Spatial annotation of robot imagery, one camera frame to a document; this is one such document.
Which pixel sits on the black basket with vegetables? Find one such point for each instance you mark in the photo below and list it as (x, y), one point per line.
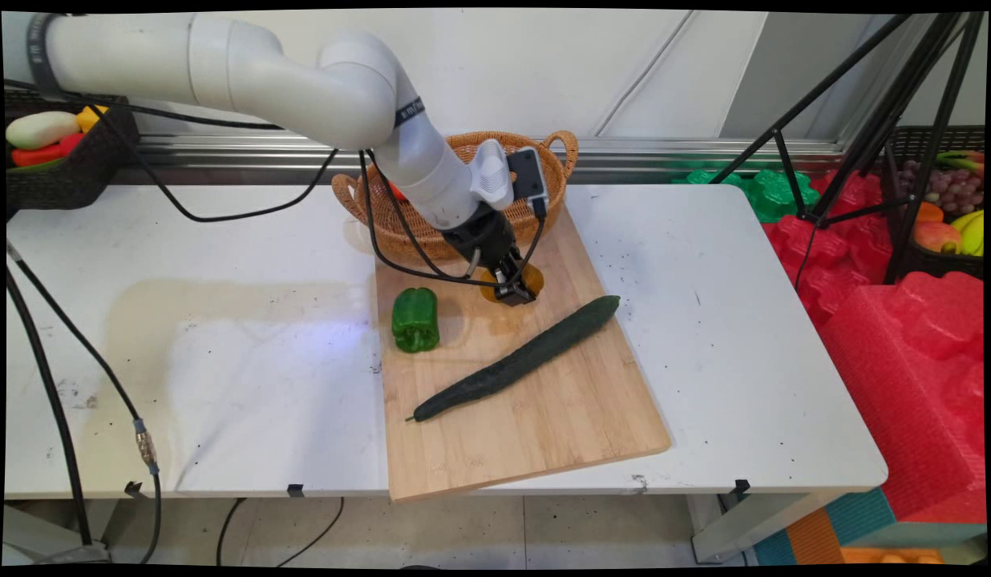
(58, 188)

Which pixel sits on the white toy radish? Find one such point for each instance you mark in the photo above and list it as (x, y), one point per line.
(40, 129)

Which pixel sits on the orange-red toy tomato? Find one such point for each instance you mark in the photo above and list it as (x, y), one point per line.
(396, 191)

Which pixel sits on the blue and orange mat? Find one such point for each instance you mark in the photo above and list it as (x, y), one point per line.
(856, 533)

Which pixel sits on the aluminium wall rail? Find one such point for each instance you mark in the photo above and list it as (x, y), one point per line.
(664, 152)

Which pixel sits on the yellow toy bananas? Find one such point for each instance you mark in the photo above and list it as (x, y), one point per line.
(975, 232)

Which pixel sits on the brown-yellow toy vegetable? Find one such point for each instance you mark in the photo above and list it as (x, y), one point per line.
(487, 290)

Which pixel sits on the grey table leg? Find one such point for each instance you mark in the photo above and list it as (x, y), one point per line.
(744, 529)
(38, 537)

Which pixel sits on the dark green toy cucumber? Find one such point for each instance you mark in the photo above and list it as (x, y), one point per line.
(527, 358)

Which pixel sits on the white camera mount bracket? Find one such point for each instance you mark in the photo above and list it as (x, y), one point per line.
(492, 172)

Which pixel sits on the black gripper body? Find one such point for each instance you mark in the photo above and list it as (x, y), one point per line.
(483, 236)

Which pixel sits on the wooden cutting board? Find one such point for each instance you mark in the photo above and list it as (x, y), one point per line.
(527, 417)

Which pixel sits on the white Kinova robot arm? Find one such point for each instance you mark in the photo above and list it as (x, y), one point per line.
(303, 72)

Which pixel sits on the black camera tripod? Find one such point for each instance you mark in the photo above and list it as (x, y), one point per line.
(888, 120)

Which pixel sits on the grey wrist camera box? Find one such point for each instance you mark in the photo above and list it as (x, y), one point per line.
(528, 176)

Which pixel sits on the red-yellow toy mango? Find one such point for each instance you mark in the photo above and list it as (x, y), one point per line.
(936, 237)

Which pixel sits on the green foam mat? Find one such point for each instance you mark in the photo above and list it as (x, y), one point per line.
(772, 196)

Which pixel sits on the green toy vegetable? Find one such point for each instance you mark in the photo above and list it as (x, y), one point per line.
(32, 166)

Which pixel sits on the black basket with fruit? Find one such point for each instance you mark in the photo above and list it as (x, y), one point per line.
(920, 144)

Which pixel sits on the green toy bell pepper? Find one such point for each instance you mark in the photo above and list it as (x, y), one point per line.
(416, 320)

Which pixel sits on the red foam mat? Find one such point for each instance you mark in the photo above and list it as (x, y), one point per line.
(904, 385)

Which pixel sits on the orange toy fruit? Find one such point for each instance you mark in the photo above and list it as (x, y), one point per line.
(929, 213)

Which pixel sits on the purple toy grapes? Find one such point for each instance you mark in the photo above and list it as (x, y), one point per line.
(956, 188)

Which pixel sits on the yellow toy vegetable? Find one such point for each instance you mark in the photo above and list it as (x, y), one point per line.
(91, 119)

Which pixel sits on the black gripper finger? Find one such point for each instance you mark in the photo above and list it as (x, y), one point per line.
(526, 280)
(507, 284)

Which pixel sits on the green-red toy fruit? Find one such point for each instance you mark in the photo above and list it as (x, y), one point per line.
(962, 160)

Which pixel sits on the woven wicker basket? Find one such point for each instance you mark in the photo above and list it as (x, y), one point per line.
(548, 172)

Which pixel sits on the red toy pepper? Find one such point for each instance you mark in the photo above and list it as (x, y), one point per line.
(42, 152)

